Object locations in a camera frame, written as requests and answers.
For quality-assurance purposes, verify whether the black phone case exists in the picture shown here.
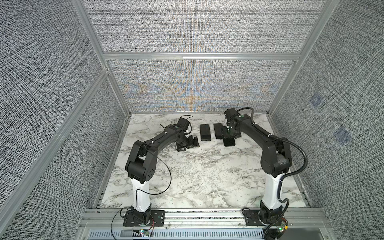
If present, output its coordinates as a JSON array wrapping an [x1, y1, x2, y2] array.
[[200, 124, 212, 142], [223, 138, 236, 147]]

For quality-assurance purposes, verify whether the light blue phone case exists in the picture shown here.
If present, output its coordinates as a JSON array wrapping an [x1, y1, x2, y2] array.
[[214, 123, 223, 140]]

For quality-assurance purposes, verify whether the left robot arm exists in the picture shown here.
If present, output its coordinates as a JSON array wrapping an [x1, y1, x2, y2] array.
[[125, 119, 199, 224]]

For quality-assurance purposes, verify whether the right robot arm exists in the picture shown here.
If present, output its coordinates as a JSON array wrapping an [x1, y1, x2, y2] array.
[[223, 109, 292, 225]]

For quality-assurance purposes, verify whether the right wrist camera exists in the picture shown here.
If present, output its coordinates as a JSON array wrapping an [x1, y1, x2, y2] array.
[[224, 108, 240, 124]]

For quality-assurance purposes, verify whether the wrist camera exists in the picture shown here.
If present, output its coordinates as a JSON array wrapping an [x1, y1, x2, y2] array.
[[176, 116, 192, 134], [224, 108, 240, 124]]

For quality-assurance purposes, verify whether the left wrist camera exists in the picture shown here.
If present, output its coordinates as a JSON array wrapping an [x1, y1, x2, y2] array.
[[176, 116, 192, 134]]

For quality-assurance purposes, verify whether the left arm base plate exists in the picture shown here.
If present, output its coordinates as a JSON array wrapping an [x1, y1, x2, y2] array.
[[123, 210, 166, 227]]

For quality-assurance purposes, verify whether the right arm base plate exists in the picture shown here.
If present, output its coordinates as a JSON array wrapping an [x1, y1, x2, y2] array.
[[241, 208, 283, 226]]

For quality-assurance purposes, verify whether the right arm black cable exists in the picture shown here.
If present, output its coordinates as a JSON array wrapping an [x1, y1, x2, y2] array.
[[236, 107, 309, 240]]

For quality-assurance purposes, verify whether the aluminium frame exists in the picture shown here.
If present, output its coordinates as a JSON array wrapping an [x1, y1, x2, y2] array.
[[1, 1, 326, 204]]

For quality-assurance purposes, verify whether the aluminium front rail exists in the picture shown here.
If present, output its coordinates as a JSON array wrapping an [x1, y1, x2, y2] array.
[[75, 208, 337, 240]]

